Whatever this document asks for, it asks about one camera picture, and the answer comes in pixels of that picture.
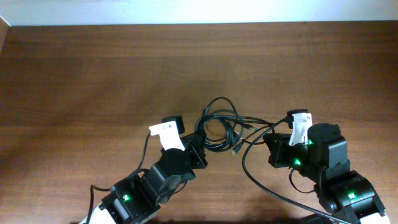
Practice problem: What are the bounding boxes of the thin black USB cable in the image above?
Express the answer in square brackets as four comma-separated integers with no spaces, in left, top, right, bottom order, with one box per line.
[203,114,274,156]

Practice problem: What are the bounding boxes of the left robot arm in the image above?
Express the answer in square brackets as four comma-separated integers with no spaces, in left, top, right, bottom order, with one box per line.
[81,131,207,223]

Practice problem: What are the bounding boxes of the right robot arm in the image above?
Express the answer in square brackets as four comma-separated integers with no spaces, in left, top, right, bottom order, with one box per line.
[264,123,390,223]

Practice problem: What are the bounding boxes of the right camera black cable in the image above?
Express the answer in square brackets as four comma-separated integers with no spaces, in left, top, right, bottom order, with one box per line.
[241,117,355,224]

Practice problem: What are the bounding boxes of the thick black USB cable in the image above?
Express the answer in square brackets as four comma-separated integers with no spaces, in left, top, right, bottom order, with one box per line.
[194,96,259,153]

